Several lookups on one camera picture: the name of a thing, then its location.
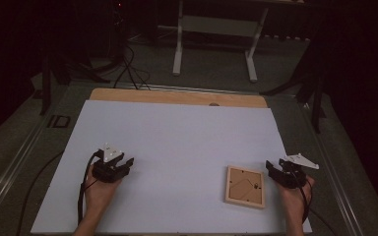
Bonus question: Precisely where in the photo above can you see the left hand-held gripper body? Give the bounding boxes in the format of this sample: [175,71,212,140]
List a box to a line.
[92,142,126,184]

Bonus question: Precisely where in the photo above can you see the aluminium rail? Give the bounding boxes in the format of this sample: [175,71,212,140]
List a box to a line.
[296,101,363,236]
[0,111,52,227]
[124,83,296,97]

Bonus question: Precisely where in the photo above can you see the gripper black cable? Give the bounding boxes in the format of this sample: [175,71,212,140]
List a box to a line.
[294,170,313,225]
[77,150,101,225]

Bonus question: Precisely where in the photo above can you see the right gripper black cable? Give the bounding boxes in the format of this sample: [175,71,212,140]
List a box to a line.
[294,170,313,225]

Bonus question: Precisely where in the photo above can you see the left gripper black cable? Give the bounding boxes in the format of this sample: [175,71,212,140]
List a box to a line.
[77,150,101,225]

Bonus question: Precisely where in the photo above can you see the white metal stand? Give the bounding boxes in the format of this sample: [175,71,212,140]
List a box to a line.
[171,0,270,83]

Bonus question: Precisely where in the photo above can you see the black stand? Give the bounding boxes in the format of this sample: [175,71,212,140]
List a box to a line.
[260,42,328,134]
[38,48,111,116]

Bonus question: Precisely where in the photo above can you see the person's right hand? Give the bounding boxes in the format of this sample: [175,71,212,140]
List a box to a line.
[277,176,315,217]

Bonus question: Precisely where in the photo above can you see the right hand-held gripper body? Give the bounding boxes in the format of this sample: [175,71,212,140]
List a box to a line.
[277,152,320,190]

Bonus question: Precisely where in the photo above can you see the thin black floor cable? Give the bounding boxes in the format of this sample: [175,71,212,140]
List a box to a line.
[15,149,65,236]

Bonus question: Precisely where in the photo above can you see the black floor cables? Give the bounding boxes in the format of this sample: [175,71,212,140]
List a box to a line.
[112,45,152,91]

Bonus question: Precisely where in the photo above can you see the square wooden cork coaster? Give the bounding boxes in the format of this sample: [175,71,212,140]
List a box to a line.
[224,164,266,209]

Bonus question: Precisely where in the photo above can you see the black floor bracket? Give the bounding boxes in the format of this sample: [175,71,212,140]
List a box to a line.
[46,114,72,129]

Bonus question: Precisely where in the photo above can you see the white table sheet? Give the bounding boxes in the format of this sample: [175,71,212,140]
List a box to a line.
[31,99,313,234]

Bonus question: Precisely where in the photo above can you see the person's left hand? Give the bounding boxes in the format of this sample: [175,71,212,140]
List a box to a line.
[84,165,122,213]

